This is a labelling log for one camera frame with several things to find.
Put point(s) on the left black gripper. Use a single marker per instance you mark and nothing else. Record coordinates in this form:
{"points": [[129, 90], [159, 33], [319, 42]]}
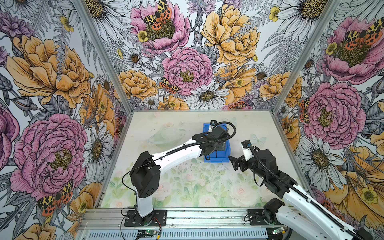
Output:
{"points": [[220, 146]]}

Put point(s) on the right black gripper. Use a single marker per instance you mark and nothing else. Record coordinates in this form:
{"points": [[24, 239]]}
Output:
{"points": [[235, 163]]}

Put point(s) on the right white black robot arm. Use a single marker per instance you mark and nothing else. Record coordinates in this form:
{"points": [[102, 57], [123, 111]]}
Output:
{"points": [[293, 206]]}

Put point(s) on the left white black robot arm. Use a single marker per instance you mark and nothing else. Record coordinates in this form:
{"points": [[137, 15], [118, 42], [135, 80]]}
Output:
{"points": [[147, 170]]}

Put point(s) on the blue plastic bin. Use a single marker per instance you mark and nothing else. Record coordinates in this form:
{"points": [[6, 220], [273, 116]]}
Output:
{"points": [[220, 155]]}

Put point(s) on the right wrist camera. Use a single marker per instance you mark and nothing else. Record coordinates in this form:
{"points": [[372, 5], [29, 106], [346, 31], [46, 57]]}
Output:
{"points": [[247, 150]]}

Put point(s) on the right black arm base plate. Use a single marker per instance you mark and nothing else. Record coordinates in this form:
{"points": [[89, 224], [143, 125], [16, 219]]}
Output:
{"points": [[261, 217]]}

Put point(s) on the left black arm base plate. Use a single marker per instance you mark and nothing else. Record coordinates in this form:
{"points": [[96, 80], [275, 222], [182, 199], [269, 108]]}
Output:
{"points": [[157, 218]]}

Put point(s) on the aluminium front rail frame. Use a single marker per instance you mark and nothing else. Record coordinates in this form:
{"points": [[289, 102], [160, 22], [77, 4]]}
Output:
{"points": [[183, 224]]}

